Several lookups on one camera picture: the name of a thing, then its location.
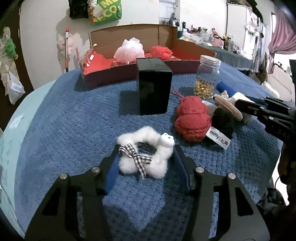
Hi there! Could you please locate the red knitted bunny plush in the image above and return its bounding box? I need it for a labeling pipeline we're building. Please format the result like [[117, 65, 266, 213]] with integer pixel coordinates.
[[174, 96, 212, 142]]

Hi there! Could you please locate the white fluffy soft item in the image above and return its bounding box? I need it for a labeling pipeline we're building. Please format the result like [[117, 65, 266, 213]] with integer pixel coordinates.
[[228, 92, 254, 105]]

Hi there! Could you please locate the cardboard box red interior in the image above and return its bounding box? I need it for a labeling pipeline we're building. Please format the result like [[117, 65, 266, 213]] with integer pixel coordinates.
[[79, 24, 217, 91]]

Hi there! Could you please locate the dark brown door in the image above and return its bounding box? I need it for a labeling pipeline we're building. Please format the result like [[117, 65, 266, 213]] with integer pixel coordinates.
[[0, 6, 35, 132]]

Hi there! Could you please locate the blue cloth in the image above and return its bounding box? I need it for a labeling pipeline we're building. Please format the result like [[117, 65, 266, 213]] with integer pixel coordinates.
[[216, 81, 237, 97]]

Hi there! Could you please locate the green plush on door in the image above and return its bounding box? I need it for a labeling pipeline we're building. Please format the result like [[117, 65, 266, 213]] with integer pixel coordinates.
[[4, 39, 18, 59]]

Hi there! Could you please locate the white fluffy star scrunchie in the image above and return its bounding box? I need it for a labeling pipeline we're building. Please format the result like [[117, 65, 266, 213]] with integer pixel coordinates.
[[117, 126, 175, 180]]

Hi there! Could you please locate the black bag on wall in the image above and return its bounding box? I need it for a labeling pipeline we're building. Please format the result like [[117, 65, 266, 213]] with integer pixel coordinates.
[[68, 0, 88, 19]]

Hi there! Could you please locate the beige round brush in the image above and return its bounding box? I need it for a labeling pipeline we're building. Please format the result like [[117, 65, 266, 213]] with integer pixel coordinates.
[[213, 94, 243, 121]]

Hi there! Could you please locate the black fluffy pompom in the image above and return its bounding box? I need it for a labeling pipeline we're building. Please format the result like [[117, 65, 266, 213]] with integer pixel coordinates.
[[212, 108, 242, 139]]

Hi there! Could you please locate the orange-tipped pole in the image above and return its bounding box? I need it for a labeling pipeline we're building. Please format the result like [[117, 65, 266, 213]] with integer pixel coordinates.
[[65, 27, 69, 72]]

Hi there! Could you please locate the blue textured blanket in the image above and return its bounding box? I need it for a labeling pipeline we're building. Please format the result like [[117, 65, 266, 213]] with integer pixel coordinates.
[[15, 70, 282, 240]]

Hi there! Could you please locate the red mesh bath pouf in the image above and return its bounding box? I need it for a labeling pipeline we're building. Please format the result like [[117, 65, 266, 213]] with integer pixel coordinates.
[[151, 45, 173, 60]]

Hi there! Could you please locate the light teal cushion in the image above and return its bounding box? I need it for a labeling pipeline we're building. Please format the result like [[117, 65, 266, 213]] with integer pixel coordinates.
[[1, 81, 55, 238]]

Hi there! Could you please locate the glass jar with cork lid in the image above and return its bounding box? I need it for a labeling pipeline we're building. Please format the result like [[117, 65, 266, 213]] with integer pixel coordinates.
[[194, 55, 221, 99]]

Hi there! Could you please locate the white mesh bath pouf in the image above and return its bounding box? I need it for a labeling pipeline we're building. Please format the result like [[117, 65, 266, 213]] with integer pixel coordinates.
[[113, 37, 144, 64]]

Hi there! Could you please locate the white tag miffy label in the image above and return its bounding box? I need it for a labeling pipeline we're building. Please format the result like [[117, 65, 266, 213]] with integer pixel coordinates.
[[206, 126, 231, 150]]

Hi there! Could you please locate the cream lace scrunchie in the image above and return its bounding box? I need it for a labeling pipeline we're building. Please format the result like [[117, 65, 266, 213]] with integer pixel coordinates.
[[221, 90, 229, 100]]

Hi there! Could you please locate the plastic bag on door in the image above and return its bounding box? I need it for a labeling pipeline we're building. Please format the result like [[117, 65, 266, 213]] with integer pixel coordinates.
[[7, 71, 25, 104]]

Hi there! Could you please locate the black rectangular box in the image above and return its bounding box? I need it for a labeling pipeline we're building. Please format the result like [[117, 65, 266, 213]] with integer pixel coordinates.
[[136, 58, 173, 115]]

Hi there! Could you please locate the green tote bag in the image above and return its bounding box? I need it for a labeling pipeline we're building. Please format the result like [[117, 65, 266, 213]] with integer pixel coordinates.
[[87, 0, 122, 25]]

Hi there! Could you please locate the table with dark cloth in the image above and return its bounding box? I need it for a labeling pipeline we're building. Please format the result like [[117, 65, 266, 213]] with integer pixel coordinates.
[[178, 29, 254, 72]]

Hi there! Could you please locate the pink plush behind pole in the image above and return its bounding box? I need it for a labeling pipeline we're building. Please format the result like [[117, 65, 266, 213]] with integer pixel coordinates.
[[57, 33, 74, 55]]

